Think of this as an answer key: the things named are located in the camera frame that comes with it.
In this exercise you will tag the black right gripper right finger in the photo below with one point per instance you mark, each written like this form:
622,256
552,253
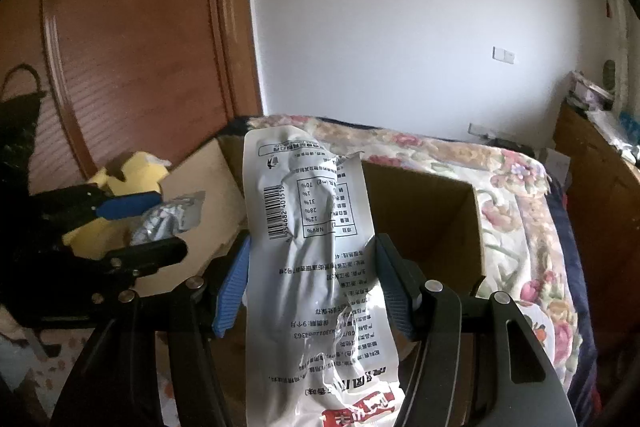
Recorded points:
401,288

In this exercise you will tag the wooden window-side cabinet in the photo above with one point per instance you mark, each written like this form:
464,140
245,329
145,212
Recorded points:
603,206

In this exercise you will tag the brown cardboard box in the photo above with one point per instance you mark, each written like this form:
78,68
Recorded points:
432,221

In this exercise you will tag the clutter on cabinet top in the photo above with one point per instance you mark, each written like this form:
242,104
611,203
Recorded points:
621,131

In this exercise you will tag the floral quilt blanket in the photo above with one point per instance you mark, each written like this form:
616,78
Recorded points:
529,244

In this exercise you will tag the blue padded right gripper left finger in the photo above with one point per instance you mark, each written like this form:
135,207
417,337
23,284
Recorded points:
232,287

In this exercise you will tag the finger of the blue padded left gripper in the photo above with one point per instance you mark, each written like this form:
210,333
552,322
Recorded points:
128,206

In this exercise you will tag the white wall switch plate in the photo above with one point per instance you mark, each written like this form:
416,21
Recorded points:
503,56

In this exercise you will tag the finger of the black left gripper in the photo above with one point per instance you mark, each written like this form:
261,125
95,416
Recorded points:
146,259

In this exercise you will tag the wooden louvered wardrobe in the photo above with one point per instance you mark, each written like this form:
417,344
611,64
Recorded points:
118,76

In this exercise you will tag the orange print bed sheet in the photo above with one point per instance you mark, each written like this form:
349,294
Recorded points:
478,363

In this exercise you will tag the white silver flat pouch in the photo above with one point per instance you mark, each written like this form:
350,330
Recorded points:
169,219

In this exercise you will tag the long white snack pouch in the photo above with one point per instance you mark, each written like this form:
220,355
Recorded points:
317,332

